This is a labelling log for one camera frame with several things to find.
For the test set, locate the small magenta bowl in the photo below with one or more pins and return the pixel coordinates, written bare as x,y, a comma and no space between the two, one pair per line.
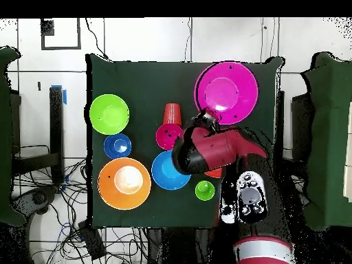
165,137

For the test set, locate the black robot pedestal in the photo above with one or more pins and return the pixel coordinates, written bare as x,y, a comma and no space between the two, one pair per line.
178,247

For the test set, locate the large orange bowl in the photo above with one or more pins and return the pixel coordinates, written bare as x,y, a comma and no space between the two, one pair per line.
110,187

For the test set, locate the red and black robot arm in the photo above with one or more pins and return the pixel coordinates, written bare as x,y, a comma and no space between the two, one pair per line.
217,148

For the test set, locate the green cup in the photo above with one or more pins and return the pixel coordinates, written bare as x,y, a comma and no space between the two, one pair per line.
205,191

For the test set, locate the light green bowl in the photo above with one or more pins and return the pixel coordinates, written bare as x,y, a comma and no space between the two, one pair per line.
109,114

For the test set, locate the light blue bowl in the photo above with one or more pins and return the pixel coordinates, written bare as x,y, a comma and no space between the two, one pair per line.
165,176

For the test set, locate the green-clothed side table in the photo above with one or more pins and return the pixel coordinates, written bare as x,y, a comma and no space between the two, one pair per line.
330,137
5,137

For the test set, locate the black power strip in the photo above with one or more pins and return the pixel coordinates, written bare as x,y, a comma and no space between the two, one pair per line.
92,240

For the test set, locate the large pink bowl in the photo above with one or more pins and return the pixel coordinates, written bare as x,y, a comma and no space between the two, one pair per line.
225,90

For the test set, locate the dark green tablecloth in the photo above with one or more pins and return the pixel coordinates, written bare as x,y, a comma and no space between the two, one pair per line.
151,82

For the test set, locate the red shallow bowl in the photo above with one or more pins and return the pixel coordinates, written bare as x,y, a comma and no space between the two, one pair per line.
214,173

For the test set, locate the small dark blue bowl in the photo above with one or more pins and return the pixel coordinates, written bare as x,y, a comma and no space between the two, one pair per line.
112,150

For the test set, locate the orange-red ribbed cup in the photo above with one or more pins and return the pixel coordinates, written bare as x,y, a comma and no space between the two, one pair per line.
172,115

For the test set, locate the black stand frame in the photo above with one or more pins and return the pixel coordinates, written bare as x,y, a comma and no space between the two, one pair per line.
56,123
280,110

